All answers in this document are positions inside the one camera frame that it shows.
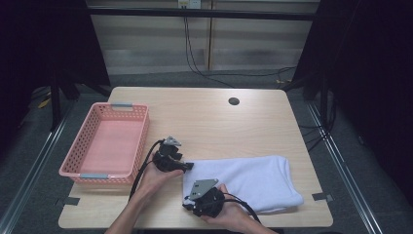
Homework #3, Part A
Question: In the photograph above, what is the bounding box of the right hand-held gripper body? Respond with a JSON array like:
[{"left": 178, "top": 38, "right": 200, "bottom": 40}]
[{"left": 189, "top": 178, "right": 227, "bottom": 218}]

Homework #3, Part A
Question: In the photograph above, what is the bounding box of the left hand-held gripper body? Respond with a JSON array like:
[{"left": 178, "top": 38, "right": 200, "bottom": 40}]
[{"left": 152, "top": 136, "right": 183, "bottom": 173}]

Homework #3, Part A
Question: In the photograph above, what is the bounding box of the white patterned towel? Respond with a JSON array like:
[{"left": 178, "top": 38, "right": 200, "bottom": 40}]
[{"left": 182, "top": 155, "right": 305, "bottom": 215}]

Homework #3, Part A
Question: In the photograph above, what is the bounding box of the pink plastic basket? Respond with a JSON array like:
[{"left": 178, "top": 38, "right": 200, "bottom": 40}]
[{"left": 58, "top": 101, "right": 151, "bottom": 186}]

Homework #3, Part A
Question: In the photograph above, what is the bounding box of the person's left hand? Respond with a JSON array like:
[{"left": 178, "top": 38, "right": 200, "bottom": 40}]
[{"left": 135, "top": 155, "right": 184, "bottom": 200}]

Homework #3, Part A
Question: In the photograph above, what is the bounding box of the person's right hand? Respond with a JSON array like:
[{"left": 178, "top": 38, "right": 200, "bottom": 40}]
[{"left": 203, "top": 183, "right": 254, "bottom": 228}]

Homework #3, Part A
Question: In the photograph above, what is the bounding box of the grey tape strip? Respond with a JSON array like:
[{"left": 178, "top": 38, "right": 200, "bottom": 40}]
[
  {"left": 55, "top": 196, "right": 81, "bottom": 207},
  {"left": 312, "top": 191, "right": 335, "bottom": 202}
]

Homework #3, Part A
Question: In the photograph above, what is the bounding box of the yellow floor object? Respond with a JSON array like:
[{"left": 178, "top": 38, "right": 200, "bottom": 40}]
[{"left": 36, "top": 97, "right": 53, "bottom": 109}]

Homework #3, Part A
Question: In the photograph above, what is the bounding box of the black horizontal bar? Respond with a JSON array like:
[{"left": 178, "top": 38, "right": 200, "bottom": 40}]
[{"left": 87, "top": 7, "right": 318, "bottom": 21}]

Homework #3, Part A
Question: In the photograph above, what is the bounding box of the black curtain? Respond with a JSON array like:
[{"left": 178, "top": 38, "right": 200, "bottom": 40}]
[
  {"left": 0, "top": 0, "right": 111, "bottom": 157},
  {"left": 290, "top": 0, "right": 413, "bottom": 199}
]

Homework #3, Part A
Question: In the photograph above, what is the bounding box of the left hand-held gripper cable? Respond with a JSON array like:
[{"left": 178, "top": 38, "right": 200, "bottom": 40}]
[{"left": 128, "top": 138, "right": 167, "bottom": 201}]

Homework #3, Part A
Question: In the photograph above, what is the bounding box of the hand-held gripper cable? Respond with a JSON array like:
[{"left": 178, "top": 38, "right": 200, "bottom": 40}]
[
  {"left": 223, "top": 192, "right": 263, "bottom": 225},
  {"left": 128, "top": 138, "right": 167, "bottom": 201}
]

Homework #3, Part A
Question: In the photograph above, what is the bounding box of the right hand-held gripper cable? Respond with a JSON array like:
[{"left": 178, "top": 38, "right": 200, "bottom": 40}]
[{"left": 223, "top": 192, "right": 263, "bottom": 225}]

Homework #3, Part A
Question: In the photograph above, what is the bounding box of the black hanging cable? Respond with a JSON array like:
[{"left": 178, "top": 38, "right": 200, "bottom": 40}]
[{"left": 183, "top": 16, "right": 236, "bottom": 89}]

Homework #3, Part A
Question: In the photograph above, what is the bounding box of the black floor cable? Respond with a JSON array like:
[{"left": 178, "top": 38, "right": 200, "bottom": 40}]
[{"left": 201, "top": 65, "right": 297, "bottom": 79}]

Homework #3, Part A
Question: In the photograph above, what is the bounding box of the black stand post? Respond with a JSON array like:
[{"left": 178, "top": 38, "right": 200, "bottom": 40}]
[
  {"left": 319, "top": 73, "right": 329, "bottom": 126},
  {"left": 49, "top": 73, "right": 63, "bottom": 132}
]

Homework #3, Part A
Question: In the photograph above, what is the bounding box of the bundle of black floor cables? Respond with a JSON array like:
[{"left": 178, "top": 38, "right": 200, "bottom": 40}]
[{"left": 297, "top": 92, "right": 338, "bottom": 153}]

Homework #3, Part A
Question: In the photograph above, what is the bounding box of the metal floor rail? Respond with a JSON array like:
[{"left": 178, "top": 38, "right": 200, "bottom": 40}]
[
  {"left": 0, "top": 101, "right": 78, "bottom": 234},
  {"left": 306, "top": 101, "right": 385, "bottom": 234}
]

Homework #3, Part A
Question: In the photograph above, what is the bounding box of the white wall socket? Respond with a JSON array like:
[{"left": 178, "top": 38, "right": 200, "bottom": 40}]
[{"left": 177, "top": 0, "right": 202, "bottom": 10}]

